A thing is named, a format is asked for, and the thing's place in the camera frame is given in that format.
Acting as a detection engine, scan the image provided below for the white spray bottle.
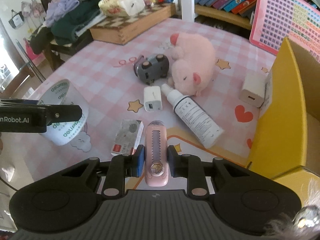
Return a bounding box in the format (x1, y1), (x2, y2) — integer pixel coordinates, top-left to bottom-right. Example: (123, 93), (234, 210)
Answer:
(161, 84), (224, 149)

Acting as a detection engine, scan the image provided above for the floral tissue box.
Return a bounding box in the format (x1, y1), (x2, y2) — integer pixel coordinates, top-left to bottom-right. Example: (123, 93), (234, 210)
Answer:
(98, 0), (145, 17)

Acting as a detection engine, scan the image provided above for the small white usb charger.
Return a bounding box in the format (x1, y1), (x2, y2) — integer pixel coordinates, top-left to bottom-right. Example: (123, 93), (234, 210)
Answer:
(144, 86), (163, 112)

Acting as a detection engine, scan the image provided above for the pink learning tablet toy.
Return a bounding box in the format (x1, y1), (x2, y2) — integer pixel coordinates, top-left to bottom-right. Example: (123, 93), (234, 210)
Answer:
(249, 0), (320, 61)

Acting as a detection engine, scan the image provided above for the grey toy car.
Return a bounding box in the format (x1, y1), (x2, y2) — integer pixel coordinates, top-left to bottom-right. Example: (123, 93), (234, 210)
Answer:
(133, 54), (170, 86)

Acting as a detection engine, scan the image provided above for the clear packing tape roll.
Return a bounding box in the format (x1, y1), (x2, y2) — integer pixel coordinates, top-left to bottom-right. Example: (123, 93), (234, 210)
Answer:
(37, 79), (89, 146)

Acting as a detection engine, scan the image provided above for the yellow cardboard box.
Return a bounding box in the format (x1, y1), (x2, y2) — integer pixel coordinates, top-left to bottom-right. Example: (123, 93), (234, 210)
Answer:
(246, 36), (320, 181)

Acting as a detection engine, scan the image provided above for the pink utility knife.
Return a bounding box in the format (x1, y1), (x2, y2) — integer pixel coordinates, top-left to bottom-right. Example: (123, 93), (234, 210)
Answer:
(145, 120), (169, 187)

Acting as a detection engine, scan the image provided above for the small grey card box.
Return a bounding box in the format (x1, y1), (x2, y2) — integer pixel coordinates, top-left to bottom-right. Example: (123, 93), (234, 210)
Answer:
(111, 119), (144, 156)

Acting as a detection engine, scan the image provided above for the pink plush pig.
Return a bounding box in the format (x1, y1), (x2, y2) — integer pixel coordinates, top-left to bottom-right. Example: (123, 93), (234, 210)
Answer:
(168, 33), (216, 96)

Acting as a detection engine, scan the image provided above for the wooden chessboard box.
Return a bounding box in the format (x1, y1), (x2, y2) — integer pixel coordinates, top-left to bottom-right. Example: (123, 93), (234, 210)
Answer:
(89, 3), (176, 45)

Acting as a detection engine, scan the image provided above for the pile of clothes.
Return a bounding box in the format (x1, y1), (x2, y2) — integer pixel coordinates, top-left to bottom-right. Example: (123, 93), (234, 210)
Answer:
(30, 0), (100, 54)

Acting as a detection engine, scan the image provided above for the large white power adapter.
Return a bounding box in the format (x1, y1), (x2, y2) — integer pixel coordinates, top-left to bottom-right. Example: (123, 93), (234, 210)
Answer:
(239, 74), (266, 108)

